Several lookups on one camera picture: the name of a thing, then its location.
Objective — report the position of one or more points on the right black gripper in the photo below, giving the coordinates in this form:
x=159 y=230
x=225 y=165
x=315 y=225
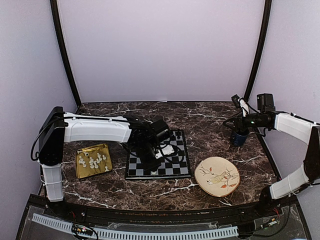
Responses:
x=239 y=121

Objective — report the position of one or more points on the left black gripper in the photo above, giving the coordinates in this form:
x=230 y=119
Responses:
x=150 y=166

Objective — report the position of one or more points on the black grey chessboard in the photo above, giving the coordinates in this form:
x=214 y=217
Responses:
x=173 y=166

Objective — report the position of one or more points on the gold square tray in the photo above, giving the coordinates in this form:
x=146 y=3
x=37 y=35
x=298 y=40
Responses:
x=93 y=160

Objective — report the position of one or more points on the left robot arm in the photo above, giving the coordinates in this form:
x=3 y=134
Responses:
x=60 y=127

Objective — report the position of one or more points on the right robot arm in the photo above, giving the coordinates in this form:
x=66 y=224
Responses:
x=303 y=131

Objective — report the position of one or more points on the dark blue mug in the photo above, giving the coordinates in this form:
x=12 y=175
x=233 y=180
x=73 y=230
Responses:
x=238 y=138

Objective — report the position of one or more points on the cream plate with bird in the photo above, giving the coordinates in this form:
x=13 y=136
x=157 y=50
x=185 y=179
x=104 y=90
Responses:
x=217 y=176

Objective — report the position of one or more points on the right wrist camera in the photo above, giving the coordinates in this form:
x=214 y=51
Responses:
x=241 y=104

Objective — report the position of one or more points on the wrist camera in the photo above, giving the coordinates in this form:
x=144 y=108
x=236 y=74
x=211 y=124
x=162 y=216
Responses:
x=164 y=150
x=241 y=104

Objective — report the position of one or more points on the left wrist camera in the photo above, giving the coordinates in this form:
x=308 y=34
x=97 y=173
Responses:
x=164 y=150

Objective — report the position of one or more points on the right black frame post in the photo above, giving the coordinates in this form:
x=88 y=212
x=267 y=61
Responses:
x=259 y=48

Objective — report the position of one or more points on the black frame post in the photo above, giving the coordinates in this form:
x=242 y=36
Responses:
x=63 y=51
x=259 y=48

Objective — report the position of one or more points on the white slotted cable duct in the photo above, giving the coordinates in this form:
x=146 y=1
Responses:
x=108 y=234

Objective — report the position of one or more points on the left black frame post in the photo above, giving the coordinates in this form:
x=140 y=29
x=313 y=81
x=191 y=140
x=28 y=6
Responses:
x=63 y=51

